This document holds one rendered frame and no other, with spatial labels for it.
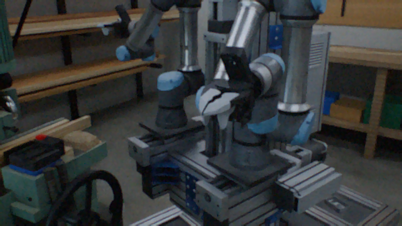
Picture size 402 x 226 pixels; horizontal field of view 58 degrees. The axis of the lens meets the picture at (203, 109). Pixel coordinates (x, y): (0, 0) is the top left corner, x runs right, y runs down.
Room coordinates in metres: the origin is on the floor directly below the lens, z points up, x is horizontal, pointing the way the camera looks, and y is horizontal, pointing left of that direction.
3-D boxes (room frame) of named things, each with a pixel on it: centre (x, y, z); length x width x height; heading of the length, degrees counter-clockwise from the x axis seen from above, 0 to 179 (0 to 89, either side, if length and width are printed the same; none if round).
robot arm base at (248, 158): (1.18, -0.17, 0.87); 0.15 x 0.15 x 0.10
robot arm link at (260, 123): (0.88, -0.14, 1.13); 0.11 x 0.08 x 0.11; 62
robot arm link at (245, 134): (1.18, -0.17, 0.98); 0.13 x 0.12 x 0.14; 62
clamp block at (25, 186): (0.90, 0.46, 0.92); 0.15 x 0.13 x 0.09; 153
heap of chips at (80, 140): (1.17, 0.44, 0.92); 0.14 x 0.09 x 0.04; 63
